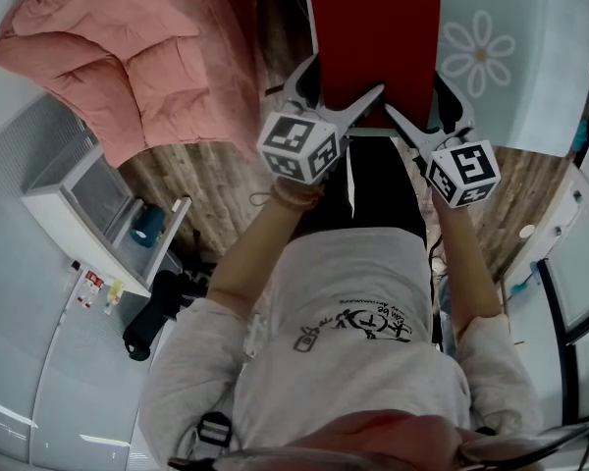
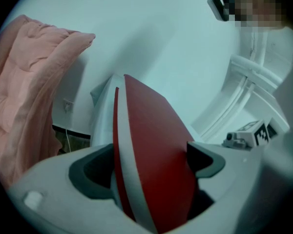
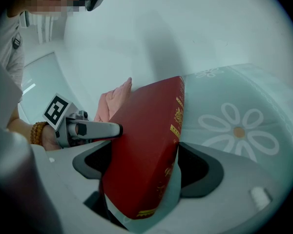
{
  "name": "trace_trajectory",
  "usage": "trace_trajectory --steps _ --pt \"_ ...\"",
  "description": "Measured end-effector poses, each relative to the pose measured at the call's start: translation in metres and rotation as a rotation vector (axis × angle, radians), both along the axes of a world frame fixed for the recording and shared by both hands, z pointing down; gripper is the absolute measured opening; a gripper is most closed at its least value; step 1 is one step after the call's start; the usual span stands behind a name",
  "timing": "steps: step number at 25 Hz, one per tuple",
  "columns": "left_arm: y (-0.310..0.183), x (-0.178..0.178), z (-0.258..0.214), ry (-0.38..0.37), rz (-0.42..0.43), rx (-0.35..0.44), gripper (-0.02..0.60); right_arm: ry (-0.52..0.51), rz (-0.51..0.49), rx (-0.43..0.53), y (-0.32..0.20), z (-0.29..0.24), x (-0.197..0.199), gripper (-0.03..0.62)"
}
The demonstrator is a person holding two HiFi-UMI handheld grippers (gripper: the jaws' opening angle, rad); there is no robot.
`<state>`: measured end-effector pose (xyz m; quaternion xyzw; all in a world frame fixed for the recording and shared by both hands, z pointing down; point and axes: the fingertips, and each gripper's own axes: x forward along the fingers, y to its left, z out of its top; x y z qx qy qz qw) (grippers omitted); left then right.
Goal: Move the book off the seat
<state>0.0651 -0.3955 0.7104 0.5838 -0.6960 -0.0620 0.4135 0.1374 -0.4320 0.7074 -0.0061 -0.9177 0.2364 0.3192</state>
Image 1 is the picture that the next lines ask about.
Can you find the table with floral cloth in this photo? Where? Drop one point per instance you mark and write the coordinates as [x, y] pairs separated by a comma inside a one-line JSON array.
[[535, 67]]

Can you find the person's right forearm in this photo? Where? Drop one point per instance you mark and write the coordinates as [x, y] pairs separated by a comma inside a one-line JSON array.
[[466, 273]]

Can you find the person's left forearm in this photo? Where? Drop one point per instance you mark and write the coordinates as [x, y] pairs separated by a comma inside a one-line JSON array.
[[250, 263]]

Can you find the white cabinet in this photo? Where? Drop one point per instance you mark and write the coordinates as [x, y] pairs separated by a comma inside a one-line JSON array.
[[78, 228]]

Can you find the clear bottle with red label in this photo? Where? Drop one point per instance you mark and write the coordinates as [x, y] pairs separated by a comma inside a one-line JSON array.
[[91, 277], [98, 282]]

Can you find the ribbed glass partition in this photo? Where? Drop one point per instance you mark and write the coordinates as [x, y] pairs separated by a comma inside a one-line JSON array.
[[10, 189]]

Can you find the person's white printed t-shirt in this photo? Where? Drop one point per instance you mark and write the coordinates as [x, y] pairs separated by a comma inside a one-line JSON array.
[[334, 371]]

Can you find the teal cup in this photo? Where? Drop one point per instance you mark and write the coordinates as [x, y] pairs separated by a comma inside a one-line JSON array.
[[147, 226]]

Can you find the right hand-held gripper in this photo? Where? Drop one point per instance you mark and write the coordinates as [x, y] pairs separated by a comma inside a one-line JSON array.
[[464, 172]]

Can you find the person's head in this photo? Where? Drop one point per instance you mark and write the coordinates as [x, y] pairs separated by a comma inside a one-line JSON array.
[[378, 437]]

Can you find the small dark-capped bottle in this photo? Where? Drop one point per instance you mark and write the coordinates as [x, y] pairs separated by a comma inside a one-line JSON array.
[[75, 265]]

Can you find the person's black trousers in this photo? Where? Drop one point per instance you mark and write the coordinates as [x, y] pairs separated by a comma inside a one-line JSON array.
[[373, 189]]

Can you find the teal plastic item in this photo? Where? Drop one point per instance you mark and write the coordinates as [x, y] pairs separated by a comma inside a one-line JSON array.
[[580, 136]]

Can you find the pink cushioned armchair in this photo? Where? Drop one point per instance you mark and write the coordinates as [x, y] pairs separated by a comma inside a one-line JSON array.
[[103, 57]]

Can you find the white round disc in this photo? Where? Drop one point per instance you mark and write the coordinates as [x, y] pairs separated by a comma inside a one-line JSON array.
[[527, 231]]

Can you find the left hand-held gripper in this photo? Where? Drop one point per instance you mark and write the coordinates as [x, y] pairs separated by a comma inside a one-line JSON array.
[[299, 147]]

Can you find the red hardcover book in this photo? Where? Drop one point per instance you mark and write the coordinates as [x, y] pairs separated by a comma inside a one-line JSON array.
[[373, 42]]

